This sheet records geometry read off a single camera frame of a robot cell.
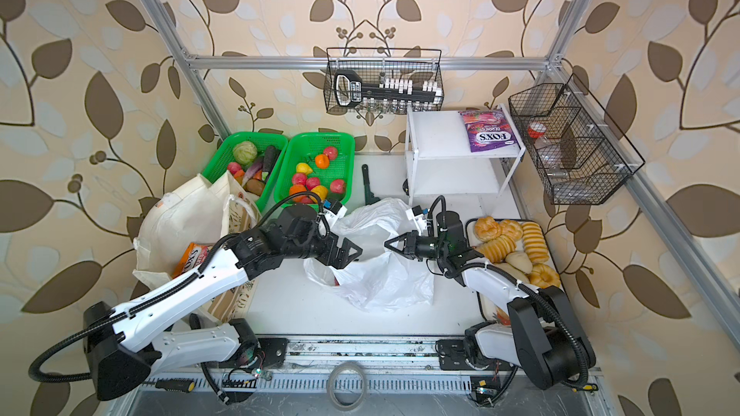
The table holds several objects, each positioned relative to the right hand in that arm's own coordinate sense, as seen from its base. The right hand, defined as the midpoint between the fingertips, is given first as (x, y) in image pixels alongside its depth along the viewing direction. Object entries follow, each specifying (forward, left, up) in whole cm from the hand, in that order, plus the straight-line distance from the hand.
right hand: (386, 248), depth 78 cm
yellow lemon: (+40, +31, -9) cm, 52 cm away
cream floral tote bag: (+11, +53, +5) cm, 54 cm away
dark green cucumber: (+43, +44, -7) cm, 62 cm away
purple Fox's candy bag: (+23, -29, +21) cm, 43 cm away
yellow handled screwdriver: (-28, +52, -12) cm, 60 cm away
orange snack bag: (-1, +52, 0) cm, 52 cm away
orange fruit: (+43, +24, -9) cm, 50 cm away
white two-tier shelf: (+16, -14, +18) cm, 28 cm away
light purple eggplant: (+36, +49, -7) cm, 61 cm away
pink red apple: (+30, +17, -9) cm, 35 cm away
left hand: (-2, +9, +7) cm, 11 cm away
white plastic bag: (-5, +2, -8) cm, 10 cm away
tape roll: (-25, +11, -15) cm, 32 cm away
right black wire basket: (+15, -50, +21) cm, 56 cm away
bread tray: (+5, -45, -14) cm, 47 cm away
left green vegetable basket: (+42, +63, -7) cm, 76 cm away
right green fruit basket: (+52, +31, -9) cm, 61 cm away
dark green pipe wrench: (+27, +5, -12) cm, 30 cm away
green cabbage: (+46, +54, -6) cm, 71 cm away
